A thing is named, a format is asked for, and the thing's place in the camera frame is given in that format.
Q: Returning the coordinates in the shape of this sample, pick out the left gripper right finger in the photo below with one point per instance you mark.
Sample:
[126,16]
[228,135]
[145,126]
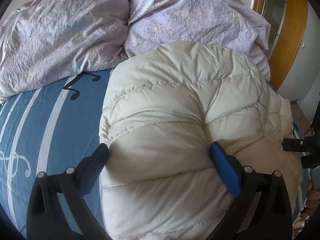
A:
[261,208]

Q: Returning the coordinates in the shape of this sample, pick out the wooden wardrobe with glass door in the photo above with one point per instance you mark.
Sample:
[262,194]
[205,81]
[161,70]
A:
[288,19]

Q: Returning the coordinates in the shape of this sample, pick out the blue striped bed sheet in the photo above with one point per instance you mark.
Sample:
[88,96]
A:
[49,130]

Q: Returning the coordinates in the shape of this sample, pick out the cream quilted down jacket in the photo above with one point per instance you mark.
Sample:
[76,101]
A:
[162,110]

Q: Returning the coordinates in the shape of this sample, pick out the lilac floral duvet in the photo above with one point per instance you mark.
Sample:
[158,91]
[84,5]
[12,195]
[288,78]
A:
[45,41]

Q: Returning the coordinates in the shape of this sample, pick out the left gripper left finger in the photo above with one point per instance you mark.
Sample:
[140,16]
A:
[45,217]

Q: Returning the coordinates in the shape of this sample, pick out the person's right hand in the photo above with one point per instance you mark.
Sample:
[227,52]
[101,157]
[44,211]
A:
[312,200]

